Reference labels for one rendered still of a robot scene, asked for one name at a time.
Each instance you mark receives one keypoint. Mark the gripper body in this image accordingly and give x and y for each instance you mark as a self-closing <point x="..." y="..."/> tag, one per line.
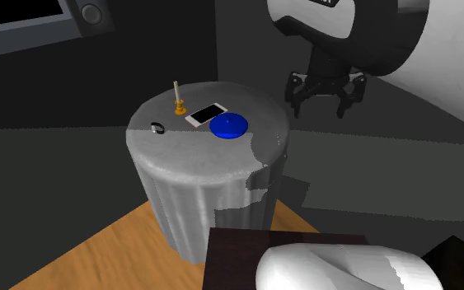
<point x="329" y="76"/>

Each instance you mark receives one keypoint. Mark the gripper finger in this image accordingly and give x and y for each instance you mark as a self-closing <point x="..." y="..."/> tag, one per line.
<point x="354" y="94"/>
<point x="296" y="90"/>

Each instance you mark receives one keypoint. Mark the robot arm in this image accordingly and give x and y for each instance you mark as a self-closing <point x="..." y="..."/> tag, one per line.
<point x="440" y="44"/>

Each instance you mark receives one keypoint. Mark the blue round plate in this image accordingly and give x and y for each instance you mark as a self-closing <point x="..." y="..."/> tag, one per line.
<point x="229" y="126"/>

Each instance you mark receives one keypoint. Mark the white smartphone with black screen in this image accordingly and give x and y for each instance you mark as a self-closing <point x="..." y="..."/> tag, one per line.
<point x="205" y="114"/>

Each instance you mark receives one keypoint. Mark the candle in yellow holder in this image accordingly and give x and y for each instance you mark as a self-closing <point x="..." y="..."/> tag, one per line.
<point x="179" y="100"/>

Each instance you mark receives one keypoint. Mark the round table with grey cloth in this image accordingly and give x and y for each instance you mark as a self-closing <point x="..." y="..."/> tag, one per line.
<point x="199" y="172"/>

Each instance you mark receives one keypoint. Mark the small black wristwatch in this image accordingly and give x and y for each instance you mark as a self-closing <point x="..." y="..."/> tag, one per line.
<point x="158" y="128"/>

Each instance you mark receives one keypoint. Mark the grey television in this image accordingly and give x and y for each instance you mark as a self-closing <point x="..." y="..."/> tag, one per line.
<point x="22" y="24"/>

